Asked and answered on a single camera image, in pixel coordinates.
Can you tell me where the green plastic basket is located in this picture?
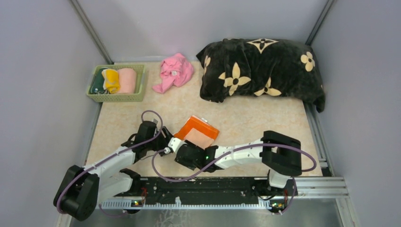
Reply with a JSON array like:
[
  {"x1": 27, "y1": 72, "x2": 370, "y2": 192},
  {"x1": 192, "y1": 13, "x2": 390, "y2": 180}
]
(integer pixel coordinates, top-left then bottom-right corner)
[{"x1": 86, "y1": 64, "x2": 146, "y2": 103}]

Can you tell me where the grey yellow duck towel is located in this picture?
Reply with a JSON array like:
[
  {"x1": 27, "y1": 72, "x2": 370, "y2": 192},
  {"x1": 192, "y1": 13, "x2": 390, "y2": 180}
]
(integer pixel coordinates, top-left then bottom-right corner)
[{"x1": 101, "y1": 69, "x2": 120, "y2": 94}]

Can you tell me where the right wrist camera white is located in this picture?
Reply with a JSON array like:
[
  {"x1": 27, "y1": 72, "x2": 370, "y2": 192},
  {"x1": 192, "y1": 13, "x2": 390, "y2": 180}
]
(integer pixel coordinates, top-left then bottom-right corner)
[{"x1": 163, "y1": 137, "x2": 186, "y2": 154}]

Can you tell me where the orange peach towel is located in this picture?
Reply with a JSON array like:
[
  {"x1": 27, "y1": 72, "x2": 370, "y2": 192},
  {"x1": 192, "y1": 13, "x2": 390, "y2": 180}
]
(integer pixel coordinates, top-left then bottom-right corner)
[{"x1": 174, "y1": 115, "x2": 220, "y2": 148}]

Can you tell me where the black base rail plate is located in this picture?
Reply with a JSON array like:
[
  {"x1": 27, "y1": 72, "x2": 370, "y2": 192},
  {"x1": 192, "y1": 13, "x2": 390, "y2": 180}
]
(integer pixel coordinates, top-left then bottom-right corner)
[{"x1": 119, "y1": 177, "x2": 298, "y2": 205}]

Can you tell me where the rolled peach towel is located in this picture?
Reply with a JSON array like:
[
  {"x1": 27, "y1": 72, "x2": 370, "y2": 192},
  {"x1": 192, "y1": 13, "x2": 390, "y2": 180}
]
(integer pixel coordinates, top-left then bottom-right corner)
[{"x1": 117, "y1": 68, "x2": 137, "y2": 94}]

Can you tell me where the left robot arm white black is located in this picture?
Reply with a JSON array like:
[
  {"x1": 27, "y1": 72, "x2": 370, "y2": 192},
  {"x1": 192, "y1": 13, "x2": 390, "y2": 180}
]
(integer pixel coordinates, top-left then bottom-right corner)
[{"x1": 53, "y1": 121, "x2": 173, "y2": 221}]

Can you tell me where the pink towel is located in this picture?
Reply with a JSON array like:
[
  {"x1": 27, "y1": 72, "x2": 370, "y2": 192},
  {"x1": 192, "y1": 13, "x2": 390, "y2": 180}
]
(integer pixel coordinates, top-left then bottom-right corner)
[{"x1": 152, "y1": 53, "x2": 194, "y2": 94}]

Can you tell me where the rolled dark green towel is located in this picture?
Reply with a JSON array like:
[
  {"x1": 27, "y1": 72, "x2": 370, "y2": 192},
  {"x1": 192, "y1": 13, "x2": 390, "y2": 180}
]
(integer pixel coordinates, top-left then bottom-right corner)
[{"x1": 88, "y1": 67, "x2": 108, "y2": 95}]

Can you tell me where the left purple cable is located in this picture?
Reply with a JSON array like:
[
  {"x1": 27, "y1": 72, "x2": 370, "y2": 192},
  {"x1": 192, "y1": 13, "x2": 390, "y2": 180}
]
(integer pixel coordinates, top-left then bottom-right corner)
[{"x1": 55, "y1": 110, "x2": 164, "y2": 218}]

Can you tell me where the black floral pillow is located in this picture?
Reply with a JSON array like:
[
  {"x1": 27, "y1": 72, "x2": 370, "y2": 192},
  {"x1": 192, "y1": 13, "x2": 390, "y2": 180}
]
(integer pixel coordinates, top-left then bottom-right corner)
[{"x1": 197, "y1": 38, "x2": 325, "y2": 113}]

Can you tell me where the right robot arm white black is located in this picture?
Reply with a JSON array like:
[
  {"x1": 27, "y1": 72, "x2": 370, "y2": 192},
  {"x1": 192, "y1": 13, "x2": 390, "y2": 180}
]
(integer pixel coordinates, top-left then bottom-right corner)
[{"x1": 168, "y1": 131, "x2": 302, "y2": 195}]

